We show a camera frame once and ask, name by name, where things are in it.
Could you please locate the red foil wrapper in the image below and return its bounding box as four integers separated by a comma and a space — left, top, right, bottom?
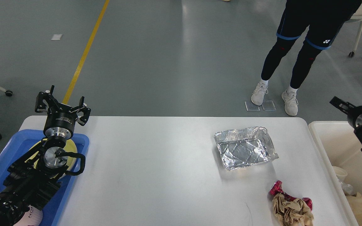
269, 180, 313, 211

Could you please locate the crumpled foil back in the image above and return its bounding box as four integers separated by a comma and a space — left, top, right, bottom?
214, 127, 279, 171

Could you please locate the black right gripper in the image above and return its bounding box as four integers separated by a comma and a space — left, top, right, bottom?
329, 96, 362, 128

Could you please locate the pink mug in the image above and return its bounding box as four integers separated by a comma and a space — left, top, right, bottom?
14, 205, 43, 226

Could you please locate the yellow plate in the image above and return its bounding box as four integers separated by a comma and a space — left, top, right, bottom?
25, 138, 78, 175

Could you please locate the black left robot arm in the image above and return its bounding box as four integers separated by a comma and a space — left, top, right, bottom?
0, 85, 91, 226

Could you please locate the white paper cup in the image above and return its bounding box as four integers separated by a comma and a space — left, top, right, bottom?
332, 166, 348, 183

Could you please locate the clear floor plate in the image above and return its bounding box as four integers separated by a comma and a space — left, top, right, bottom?
245, 101, 260, 112
261, 100, 276, 111

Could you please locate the person in black clothes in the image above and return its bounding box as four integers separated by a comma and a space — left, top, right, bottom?
250, 0, 362, 116

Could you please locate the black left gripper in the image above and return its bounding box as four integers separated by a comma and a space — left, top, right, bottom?
35, 85, 91, 140

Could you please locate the clear floor plate left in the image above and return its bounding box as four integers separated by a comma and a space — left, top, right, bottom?
245, 101, 260, 112

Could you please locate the foil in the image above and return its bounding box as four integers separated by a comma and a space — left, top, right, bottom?
338, 178, 356, 196
214, 127, 279, 171

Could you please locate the clear floor plate right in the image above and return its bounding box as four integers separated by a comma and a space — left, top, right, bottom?
261, 100, 276, 111

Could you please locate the foil front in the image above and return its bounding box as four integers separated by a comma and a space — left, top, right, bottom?
338, 178, 356, 196

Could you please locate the crumpled brown paper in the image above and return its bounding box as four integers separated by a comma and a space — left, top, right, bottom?
272, 193, 314, 226

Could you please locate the white plastic bin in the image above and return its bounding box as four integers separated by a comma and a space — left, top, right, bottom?
308, 121, 362, 226

